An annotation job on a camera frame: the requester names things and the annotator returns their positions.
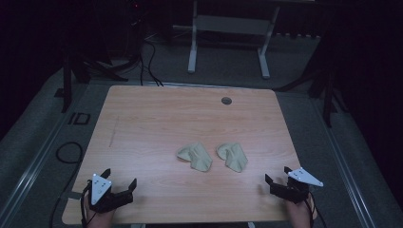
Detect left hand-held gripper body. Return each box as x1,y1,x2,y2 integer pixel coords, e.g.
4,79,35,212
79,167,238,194
87,172,134,214

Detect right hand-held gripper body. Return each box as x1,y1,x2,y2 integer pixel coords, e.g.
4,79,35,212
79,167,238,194
270,166,324,204

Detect person's left hand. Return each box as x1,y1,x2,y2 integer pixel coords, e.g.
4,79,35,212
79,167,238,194
83,193,116,228

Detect person's right hand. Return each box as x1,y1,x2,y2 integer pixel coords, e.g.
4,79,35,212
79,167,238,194
284,193,318,228

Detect beige sock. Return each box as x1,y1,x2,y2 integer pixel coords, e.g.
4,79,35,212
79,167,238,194
176,142,214,173
216,142,249,174

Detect black tripod stand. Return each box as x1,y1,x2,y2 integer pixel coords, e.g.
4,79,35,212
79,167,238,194
53,31,129,114
273,34,350,128

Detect left hand-held gripper cable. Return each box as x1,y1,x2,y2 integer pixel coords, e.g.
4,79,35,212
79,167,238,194
80,183,93,228

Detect hand-held gripper cable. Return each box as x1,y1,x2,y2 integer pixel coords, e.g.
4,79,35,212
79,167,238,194
80,183,93,228
303,191,328,228

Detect right hand-held gripper cable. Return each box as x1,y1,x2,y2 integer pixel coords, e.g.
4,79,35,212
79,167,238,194
303,191,328,228

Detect black floor cable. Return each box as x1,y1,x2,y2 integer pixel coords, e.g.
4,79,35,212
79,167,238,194
48,141,85,228

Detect black hanging cables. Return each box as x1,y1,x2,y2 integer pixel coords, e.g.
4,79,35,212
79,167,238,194
127,0,164,87

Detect white metal desk frame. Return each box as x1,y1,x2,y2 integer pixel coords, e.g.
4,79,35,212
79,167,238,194
172,0,317,80

